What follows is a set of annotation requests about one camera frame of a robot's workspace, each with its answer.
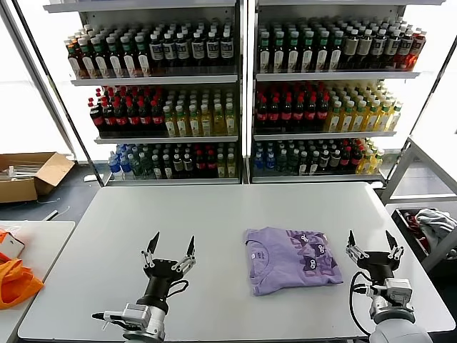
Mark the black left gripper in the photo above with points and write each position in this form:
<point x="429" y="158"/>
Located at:
<point x="159" y="275"/>

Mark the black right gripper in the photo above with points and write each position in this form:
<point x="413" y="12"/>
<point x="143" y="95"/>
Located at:
<point x="378" y="266"/>

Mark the purple printed t-shirt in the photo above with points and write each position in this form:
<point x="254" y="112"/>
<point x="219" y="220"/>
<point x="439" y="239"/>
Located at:
<point x="278" y="271"/>

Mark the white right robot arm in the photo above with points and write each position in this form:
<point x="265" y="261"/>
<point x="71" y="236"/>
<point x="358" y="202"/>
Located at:
<point x="389" y="321"/>

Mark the black storage bin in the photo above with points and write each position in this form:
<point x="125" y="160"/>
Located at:
<point x="403" y="218"/>

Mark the red garment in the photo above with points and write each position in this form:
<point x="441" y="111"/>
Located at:
<point x="414" y="223"/>

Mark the grey white garment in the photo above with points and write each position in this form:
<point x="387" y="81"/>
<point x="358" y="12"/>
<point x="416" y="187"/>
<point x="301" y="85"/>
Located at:
<point x="433" y="223"/>

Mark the small white floor object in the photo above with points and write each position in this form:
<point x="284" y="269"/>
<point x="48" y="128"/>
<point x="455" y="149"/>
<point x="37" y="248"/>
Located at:
<point x="91" y="178"/>

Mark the white side table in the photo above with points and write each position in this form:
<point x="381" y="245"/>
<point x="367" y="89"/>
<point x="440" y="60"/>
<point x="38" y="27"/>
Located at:
<point x="50" y="243"/>

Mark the white floor strip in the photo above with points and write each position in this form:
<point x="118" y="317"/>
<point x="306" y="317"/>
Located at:
<point x="53" y="213"/>

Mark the yellow juice bottle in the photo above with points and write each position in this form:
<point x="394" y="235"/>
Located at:
<point x="359" y="121"/>
<point x="206" y="124"/>
<point x="347" y="121"/>
<point x="170" y="125"/>
<point x="219" y="123"/>
<point x="383" y="120"/>
<point x="394" y="119"/>
<point x="371" y="120"/>
<point x="335" y="121"/>
<point x="182" y="125"/>
<point x="231" y="123"/>
<point x="194" y="124"/>

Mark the red cap cola bottle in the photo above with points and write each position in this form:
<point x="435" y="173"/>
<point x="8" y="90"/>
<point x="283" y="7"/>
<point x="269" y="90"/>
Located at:
<point x="133" y="120"/>
<point x="145" y="119"/>
<point x="109" y="121"/>
<point x="121" y="120"/>
<point x="261" y="114"/>
<point x="274" y="114"/>
<point x="286" y="114"/>
<point x="299" y="113"/>
<point x="311" y="113"/>
<point x="97" y="121"/>
<point x="157" y="119"/>
<point x="323" y="113"/>

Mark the brown cardboard box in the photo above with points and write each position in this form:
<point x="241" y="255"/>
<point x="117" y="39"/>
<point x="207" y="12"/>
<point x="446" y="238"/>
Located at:
<point x="53" y="171"/>

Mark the orange fabric bag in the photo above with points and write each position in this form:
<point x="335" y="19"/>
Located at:
<point x="18" y="282"/>

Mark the white and orange carton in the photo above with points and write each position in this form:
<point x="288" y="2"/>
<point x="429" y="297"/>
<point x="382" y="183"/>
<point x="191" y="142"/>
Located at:
<point x="12" y="244"/>

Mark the grey metal shelving unit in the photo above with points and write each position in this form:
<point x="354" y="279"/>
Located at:
<point x="153" y="79"/>
<point x="321" y="76"/>

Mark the light grey window beam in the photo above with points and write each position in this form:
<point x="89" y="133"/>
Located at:
<point x="47" y="101"/>

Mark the beige label dark bottle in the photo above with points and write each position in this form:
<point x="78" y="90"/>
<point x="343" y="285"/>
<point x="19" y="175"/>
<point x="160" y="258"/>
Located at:
<point x="351" y="48"/>
<point x="365" y="47"/>

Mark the dark label drink bottle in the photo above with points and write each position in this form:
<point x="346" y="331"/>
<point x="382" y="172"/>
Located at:
<point x="379" y="46"/>
<point x="392" y="46"/>

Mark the red drink bottle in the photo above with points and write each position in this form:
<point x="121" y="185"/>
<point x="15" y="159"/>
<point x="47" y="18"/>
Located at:
<point x="406" y="48"/>
<point x="417" y="46"/>

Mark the white cap dark bottle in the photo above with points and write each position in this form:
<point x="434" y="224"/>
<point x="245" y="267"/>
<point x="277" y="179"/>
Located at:
<point x="226" y="48"/>
<point x="198" y="49"/>
<point x="183" y="49"/>
<point x="156" y="50"/>
<point x="213" y="48"/>
<point x="170" y="50"/>

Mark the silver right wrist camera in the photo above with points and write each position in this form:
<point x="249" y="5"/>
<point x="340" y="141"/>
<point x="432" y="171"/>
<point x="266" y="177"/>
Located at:
<point x="398" y="291"/>

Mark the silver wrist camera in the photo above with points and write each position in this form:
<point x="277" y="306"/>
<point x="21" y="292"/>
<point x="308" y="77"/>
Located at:
<point x="137" y="314"/>
<point x="398" y="291"/>

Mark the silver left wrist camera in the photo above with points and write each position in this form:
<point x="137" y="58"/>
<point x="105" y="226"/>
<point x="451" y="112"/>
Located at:
<point x="137" y="314"/>

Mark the grey metal frame table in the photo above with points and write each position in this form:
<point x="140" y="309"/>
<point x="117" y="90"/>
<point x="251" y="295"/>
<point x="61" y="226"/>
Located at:
<point x="396" y="168"/>

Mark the dark metal frame post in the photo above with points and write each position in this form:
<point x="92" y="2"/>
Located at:
<point x="65" y="103"/>
<point x="435" y="82"/>

